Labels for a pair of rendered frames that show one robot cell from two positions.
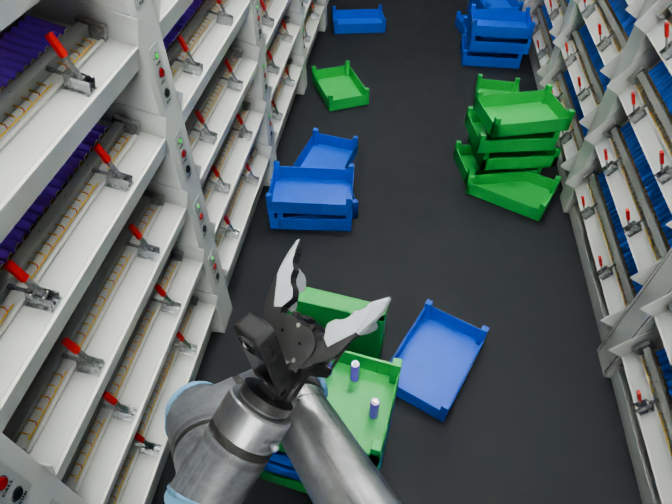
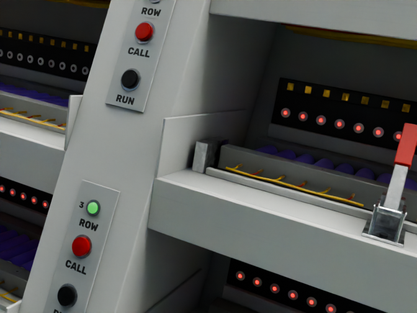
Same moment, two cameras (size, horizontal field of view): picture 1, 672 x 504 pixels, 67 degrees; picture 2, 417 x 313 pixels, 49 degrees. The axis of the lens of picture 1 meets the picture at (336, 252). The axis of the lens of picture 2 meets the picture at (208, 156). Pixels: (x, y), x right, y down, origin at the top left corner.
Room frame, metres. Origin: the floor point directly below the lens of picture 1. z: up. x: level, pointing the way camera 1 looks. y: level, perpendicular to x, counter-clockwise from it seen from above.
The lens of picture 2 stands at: (0.39, 0.07, 0.74)
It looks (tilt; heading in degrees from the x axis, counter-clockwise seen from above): 2 degrees up; 105
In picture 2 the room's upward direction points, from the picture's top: 16 degrees clockwise
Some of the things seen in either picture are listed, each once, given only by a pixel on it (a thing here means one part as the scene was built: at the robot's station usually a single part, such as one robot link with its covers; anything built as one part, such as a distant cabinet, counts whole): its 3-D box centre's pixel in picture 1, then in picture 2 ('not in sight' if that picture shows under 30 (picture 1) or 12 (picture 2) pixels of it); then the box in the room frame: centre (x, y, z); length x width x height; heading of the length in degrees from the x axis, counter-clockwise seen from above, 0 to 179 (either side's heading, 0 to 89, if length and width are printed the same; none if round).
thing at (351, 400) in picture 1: (320, 391); not in sight; (0.49, 0.03, 0.36); 0.30 x 0.20 x 0.08; 73
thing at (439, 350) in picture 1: (435, 356); not in sight; (0.75, -0.29, 0.04); 0.30 x 0.20 x 0.08; 148
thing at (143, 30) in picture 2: not in sight; (145, 33); (0.21, 0.43, 0.84); 0.02 x 0.01 x 0.02; 172
